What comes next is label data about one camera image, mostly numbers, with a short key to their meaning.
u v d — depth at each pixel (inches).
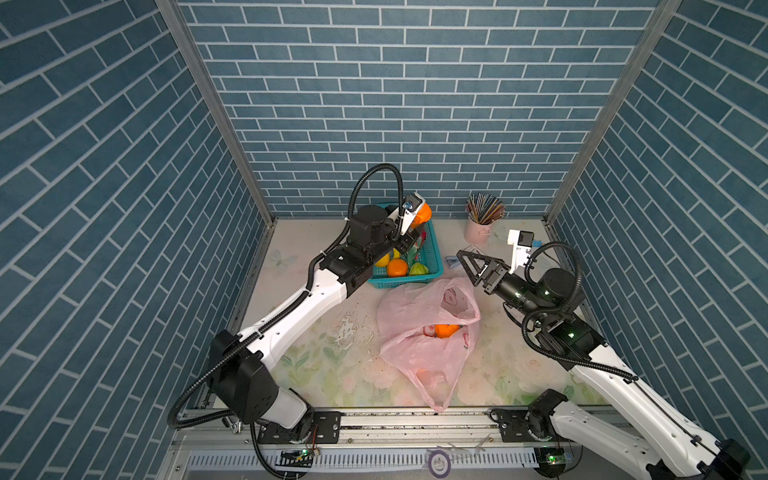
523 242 22.7
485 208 42.5
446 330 33.9
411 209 23.5
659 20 28.3
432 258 38.8
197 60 30.5
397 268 39.8
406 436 29.0
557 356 19.7
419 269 38.8
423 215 27.3
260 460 27.2
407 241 25.4
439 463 27.3
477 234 42.1
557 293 18.8
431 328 35.8
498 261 21.7
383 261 40.1
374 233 21.4
